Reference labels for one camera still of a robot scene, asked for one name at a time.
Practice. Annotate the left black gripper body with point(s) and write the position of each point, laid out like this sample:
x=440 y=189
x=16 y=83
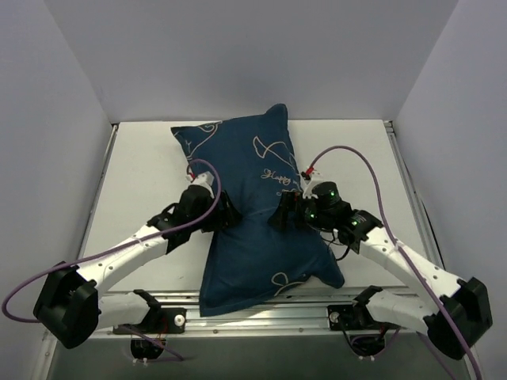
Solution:
x=223 y=211

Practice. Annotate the aluminium front rail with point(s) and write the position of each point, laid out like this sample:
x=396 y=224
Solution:
x=292 y=309

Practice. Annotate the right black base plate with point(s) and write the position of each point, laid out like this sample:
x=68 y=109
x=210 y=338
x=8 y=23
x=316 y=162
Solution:
x=349 y=316

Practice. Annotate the blue patterned pillowcase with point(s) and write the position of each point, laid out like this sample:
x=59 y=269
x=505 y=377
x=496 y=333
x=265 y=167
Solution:
x=253 y=262

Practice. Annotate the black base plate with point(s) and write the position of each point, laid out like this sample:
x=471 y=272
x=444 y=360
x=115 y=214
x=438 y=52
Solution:
x=174 y=318
x=349 y=316

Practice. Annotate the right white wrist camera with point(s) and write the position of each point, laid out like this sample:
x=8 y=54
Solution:
x=310 y=179

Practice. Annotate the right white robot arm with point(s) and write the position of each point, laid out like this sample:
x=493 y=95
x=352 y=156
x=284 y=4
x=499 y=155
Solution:
x=452 y=312

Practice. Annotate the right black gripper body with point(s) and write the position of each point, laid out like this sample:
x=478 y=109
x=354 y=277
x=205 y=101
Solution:
x=291 y=210

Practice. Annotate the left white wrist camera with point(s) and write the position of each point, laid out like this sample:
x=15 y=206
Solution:
x=205 y=179

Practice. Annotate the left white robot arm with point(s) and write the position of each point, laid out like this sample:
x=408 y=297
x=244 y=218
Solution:
x=73 y=303

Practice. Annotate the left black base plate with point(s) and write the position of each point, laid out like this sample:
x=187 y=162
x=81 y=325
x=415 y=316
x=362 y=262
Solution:
x=174 y=318

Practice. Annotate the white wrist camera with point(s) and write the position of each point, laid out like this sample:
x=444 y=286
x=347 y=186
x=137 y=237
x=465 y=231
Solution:
x=310 y=179
x=205 y=179

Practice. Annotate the left aluminium side rail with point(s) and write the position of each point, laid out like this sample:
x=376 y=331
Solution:
x=99 y=257

